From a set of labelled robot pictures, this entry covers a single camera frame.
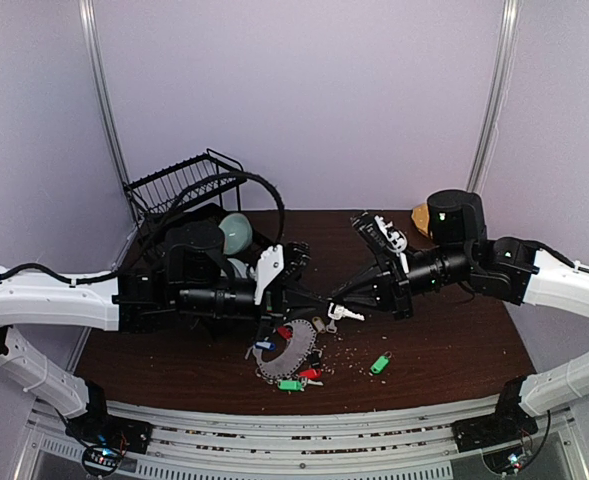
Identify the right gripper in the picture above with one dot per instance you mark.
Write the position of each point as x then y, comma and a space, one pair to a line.
392, 286

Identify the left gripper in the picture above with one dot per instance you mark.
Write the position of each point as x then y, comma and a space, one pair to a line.
277, 298

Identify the large metal oval keyring plate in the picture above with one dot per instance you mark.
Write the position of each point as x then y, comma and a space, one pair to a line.
297, 348

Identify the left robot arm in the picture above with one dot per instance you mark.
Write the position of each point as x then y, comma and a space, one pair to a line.
196, 277

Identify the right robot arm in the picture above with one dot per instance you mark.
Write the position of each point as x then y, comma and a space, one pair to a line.
510, 269

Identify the red tag with keys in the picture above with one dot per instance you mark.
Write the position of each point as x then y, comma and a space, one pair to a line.
285, 332

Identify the yellow key tag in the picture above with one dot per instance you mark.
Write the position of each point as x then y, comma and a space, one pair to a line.
318, 324

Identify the small silver key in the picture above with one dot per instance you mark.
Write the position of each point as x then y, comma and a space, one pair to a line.
331, 327

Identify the black key fob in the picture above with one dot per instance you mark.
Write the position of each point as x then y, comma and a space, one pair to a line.
315, 359

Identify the blue key tag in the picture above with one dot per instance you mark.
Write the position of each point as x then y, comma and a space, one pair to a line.
264, 345

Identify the red key tag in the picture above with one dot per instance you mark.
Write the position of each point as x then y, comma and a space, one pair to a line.
311, 374

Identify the green key tag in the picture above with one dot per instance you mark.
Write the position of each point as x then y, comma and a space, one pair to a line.
290, 385
381, 363

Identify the white blue striped bowl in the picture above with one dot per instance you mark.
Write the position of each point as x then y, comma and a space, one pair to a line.
242, 270

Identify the yellow dotted plate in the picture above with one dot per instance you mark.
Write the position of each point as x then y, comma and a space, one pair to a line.
420, 217

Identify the light green bowl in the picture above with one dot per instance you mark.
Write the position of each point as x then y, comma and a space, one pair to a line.
238, 233

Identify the metal base rail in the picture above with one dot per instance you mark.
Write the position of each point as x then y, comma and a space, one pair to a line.
415, 443

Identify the black wire dish rack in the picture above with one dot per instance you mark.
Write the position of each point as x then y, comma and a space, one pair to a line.
179, 192

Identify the right aluminium frame post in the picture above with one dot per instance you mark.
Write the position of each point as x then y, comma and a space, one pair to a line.
498, 93

